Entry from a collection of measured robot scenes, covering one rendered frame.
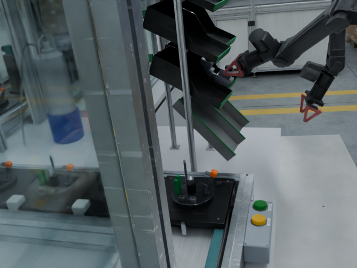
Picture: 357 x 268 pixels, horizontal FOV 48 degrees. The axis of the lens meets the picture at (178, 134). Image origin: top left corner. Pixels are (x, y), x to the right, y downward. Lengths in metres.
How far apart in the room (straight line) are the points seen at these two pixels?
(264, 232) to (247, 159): 0.59
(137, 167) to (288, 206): 1.23
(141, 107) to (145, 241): 0.09
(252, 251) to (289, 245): 0.18
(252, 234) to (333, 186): 0.49
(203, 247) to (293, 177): 0.55
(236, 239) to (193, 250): 0.13
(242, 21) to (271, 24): 0.36
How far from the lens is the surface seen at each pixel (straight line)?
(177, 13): 1.28
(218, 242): 1.16
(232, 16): 5.15
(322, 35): 1.21
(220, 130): 1.52
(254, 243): 1.13
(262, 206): 1.24
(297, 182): 1.56
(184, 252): 1.18
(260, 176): 1.58
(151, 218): 0.24
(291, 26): 5.24
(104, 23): 0.20
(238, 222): 1.21
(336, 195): 1.51
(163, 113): 2.53
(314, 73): 1.68
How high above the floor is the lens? 1.71
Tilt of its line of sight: 26 degrees down
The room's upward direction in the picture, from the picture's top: 7 degrees counter-clockwise
